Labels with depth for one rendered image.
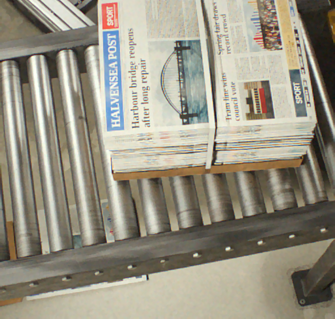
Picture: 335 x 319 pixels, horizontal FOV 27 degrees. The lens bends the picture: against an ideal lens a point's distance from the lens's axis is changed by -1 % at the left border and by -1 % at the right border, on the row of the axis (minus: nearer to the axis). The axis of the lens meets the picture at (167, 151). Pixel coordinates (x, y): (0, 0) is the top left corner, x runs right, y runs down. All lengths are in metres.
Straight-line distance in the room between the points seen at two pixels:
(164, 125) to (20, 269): 0.41
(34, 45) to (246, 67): 0.53
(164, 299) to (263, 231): 0.83
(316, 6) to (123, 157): 0.60
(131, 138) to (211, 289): 1.03
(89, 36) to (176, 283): 0.90
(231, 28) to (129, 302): 1.10
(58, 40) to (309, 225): 0.67
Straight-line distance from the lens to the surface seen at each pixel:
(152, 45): 1.27
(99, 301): 2.17
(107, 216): 2.22
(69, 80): 1.52
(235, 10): 1.32
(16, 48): 1.58
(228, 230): 1.38
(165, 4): 1.32
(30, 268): 1.38
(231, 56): 1.27
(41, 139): 1.47
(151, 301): 2.15
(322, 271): 1.92
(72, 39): 1.57
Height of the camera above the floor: 2.12
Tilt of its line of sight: 67 degrees down
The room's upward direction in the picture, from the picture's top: 2 degrees counter-clockwise
